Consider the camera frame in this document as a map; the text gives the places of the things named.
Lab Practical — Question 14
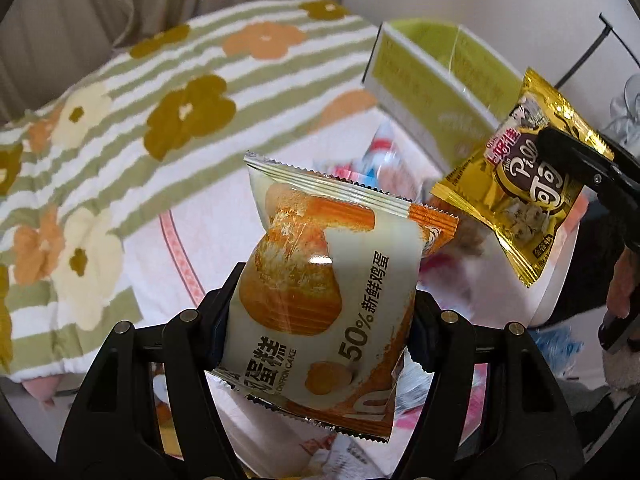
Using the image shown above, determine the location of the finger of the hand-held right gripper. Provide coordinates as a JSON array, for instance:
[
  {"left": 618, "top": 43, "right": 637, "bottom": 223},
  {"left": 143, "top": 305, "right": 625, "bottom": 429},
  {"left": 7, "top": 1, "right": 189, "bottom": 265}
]
[{"left": 536, "top": 127, "right": 640, "bottom": 201}]

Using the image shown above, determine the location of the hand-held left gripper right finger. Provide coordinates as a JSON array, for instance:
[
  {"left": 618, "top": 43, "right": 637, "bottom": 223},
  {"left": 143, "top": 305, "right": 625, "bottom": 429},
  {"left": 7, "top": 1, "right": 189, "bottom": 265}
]
[{"left": 395, "top": 290, "right": 586, "bottom": 480}]

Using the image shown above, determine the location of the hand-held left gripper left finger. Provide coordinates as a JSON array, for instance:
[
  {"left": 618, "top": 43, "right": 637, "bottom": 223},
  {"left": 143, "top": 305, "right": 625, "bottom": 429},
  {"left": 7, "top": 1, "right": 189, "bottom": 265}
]
[{"left": 56, "top": 261, "right": 251, "bottom": 480}]

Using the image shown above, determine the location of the gold foil snack packet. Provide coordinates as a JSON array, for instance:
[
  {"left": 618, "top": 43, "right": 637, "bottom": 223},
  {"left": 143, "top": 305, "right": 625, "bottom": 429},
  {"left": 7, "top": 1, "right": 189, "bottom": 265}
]
[{"left": 431, "top": 67, "right": 615, "bottom": 288}]

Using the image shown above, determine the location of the cream orange cake packet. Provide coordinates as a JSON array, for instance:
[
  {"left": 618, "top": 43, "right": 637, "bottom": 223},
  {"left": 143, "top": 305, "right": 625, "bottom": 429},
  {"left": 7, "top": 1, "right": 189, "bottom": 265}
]
[{"left": 210, "top": 151, "right": 460, "bottom": 443}]

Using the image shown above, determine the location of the green cardboard box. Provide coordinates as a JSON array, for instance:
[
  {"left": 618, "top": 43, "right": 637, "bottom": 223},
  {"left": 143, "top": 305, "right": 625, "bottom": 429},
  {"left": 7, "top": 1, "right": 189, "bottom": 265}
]
[{"left": 362, "top": 17, "right": 541, "bottom": 173}]

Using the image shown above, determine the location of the pile of mixed snack packets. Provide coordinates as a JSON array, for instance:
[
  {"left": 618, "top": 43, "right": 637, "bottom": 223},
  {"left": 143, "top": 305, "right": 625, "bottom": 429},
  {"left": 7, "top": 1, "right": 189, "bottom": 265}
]
[{"left": 310, "top": 125, "right": 491, "bottom": 281}]

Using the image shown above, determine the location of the person's right hand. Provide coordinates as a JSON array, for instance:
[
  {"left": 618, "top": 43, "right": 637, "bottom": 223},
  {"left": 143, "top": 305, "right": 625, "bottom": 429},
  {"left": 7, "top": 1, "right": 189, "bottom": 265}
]
[{"left": 605, "top": 247, "right": 640, "bottom": 318}]

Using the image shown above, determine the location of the white cloth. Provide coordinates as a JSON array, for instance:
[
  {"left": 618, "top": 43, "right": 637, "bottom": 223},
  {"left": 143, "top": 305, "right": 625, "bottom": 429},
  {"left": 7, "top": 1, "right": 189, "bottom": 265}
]
[{"left": 602, "top": 72, "right": 640, "bottom": 141}]

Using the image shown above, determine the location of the light blue fuzzy cloth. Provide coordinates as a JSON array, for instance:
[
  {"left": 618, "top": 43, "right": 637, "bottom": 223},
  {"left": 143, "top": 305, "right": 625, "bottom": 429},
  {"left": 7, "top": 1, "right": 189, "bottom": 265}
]
[{"left": 537, "top": 327, "right": 586, "bottom": 381}]

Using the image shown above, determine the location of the white pink tablecloth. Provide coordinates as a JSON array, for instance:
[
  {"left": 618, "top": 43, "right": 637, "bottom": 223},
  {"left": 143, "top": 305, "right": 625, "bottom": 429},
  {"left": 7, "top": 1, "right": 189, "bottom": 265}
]
[{"left": 122, "top": 105, "right": 581, "bottom": 480}]

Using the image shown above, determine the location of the black metal stand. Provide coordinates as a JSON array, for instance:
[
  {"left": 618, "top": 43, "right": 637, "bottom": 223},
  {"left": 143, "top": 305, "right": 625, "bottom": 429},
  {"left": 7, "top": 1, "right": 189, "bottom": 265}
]
[{"left": 555, "top": 10, "right": 640, "bottom": 86}]

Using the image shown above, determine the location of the green striped floral blanket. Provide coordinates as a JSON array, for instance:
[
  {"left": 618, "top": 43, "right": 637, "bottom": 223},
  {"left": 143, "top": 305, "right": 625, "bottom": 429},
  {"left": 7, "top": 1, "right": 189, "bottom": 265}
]
[{"left": 0, "top": 0, "right": 381, "bottom": 378}]

